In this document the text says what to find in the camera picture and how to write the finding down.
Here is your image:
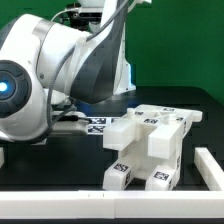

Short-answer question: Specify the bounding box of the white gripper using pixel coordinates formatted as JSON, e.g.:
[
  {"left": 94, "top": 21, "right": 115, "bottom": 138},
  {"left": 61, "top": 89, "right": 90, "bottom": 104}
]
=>
[{"left": 50, "top": 111, "right": 90, "bottom": 136}]

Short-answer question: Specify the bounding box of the black camera stand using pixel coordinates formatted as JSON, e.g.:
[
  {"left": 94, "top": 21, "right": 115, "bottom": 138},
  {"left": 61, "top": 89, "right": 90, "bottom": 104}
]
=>
[{"left": 66, "top": 3, "right": 87, "bottom": 29}]

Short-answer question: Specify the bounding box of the white chair back frame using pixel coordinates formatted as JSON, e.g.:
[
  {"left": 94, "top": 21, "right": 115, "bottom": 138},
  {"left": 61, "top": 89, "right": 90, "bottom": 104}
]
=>
[{"left": 103, "top": 104, "right": 203, "bottom": 159}]

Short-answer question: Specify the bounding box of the white front fence bar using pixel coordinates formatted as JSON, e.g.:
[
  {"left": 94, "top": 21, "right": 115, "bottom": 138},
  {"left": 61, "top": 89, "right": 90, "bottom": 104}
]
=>
[{"left": 0, "top": 191, "right": 224, "bottom": 219}]

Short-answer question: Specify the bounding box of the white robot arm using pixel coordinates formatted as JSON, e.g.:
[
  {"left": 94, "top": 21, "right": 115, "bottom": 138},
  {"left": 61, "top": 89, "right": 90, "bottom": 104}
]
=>
[{"left": 0, "top": 0, "right": 152, "bottom": 143}]

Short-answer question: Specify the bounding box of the white left fence piece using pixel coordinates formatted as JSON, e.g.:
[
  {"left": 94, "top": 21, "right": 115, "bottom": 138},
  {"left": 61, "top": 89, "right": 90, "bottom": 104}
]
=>
[{"left": 0, "top": 147, "right": 4, "bottom": 168}]

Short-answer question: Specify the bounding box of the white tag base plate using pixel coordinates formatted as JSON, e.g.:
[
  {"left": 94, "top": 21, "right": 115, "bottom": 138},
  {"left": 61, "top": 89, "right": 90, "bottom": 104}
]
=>
[{"left": 87, "top": 117, "right": 124, "bottom": 135}]

